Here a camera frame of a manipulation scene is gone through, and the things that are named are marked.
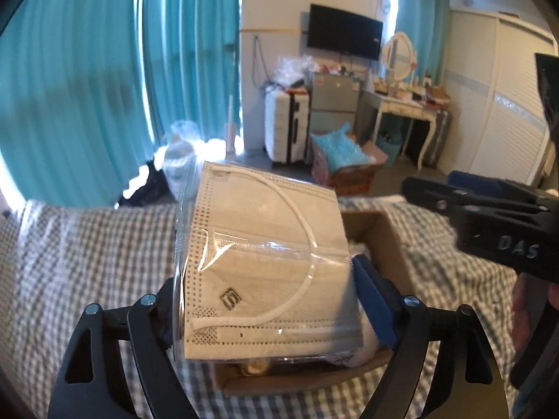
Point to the black wall television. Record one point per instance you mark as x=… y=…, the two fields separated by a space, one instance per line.
x=345 y=31

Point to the box of teal packing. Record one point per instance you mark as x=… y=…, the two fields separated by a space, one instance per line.
x=345 y=157

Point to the checkered bed blanket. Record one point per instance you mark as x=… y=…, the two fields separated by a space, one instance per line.
x=87 y=262

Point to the narrow teal curtain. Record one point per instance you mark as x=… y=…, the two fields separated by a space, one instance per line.
x=421 y=22

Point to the cardboard box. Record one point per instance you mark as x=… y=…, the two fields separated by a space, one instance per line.
x=393 y=244

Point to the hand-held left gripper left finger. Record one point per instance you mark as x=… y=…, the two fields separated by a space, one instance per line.
x=153 y=327

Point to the white suitcase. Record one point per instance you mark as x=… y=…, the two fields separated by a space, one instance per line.
x=284 y=126

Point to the person's right hand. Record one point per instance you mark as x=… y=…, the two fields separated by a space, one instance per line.
x=526 y=318

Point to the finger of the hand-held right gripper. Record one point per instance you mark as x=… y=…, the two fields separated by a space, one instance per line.
x=430 y=196
x=480 y=183

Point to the wide teal curtain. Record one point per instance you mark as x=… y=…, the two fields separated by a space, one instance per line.
x=74 y=74

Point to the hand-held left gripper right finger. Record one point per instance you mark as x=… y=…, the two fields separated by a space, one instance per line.
x=375 y=301

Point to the white dressing table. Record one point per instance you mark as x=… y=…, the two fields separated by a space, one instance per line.
x=406 y=104

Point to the white oval mirror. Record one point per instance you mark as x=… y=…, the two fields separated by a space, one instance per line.
x=398 y=59

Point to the clear plastic bag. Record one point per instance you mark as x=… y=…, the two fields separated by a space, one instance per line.
x=297 y=70

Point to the white slatted wardrobe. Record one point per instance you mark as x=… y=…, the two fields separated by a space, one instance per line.
x=498 y=104

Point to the clear packet of face masks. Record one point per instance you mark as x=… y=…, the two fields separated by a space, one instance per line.
x=262 y=235

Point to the grey mini fridge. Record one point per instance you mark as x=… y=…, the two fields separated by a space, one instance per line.
x=334 y=96

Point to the black bag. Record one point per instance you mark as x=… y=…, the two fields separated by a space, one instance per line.
x=144 y=185

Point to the clear plastic water bottle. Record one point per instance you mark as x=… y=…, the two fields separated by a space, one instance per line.
x=179 y=152

